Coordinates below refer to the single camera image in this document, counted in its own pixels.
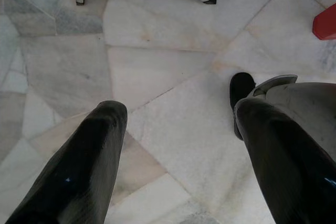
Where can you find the grey robot left leg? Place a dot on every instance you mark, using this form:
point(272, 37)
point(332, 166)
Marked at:
point(302, 98)

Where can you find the red stool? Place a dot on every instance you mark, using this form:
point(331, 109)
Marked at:
point(325, 23)

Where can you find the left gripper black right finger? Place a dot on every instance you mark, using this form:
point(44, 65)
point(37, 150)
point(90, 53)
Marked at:
point(283, 171)

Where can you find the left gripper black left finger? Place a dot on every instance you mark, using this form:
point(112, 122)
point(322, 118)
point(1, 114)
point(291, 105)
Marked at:
point(78, 171)

